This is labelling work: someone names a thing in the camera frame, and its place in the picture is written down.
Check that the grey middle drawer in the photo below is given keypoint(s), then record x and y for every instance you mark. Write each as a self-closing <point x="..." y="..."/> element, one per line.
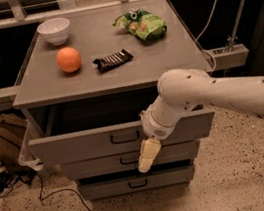
<point x="128" y="161"/>

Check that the brown backpack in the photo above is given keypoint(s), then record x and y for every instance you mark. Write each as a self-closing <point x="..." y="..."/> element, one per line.
<point x="12" y="130"/>

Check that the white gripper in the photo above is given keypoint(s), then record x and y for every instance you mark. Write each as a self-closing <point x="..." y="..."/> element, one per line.
<point x="153" y="128"/>

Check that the grey bottom drawer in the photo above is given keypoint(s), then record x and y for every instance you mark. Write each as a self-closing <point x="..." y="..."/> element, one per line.
<point x="137" y="184"/>

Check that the grey drawer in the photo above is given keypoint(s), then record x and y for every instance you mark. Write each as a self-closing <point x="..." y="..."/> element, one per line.
<point x="128" y="161"/>
<point x="93" y="128"/>
<point x="137" y="184"/>

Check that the orange fruit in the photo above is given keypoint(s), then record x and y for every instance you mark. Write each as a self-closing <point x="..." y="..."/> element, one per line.
<point x="68" y="59"/>

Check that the grey drawer cabinet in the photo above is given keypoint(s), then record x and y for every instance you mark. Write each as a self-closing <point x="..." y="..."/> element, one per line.
<point x="44" y="85"/>

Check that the metal diagonal pole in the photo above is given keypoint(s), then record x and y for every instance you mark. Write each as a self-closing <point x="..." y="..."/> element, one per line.
<point x="232" y="54"/>

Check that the green chip bag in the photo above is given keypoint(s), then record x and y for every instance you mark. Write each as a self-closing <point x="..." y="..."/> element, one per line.
<point x="142" y="24"/>

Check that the grey top drawer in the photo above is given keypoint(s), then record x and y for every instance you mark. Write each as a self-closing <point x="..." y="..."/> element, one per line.
<point x="93" y="128"/>

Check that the black chocolate bar wrapper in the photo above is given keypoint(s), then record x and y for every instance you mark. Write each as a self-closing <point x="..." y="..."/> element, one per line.
<point x="113" y="60"/>

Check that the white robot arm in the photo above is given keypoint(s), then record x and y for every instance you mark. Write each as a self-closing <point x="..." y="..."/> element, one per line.
<point x="181" y="90"/>

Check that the white bowl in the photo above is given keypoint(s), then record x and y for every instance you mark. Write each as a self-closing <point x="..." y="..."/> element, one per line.
<point x="55" y="31"/>

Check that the clear plastic bin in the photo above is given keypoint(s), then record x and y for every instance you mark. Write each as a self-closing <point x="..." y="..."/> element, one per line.
<point x="29" y="157"/>

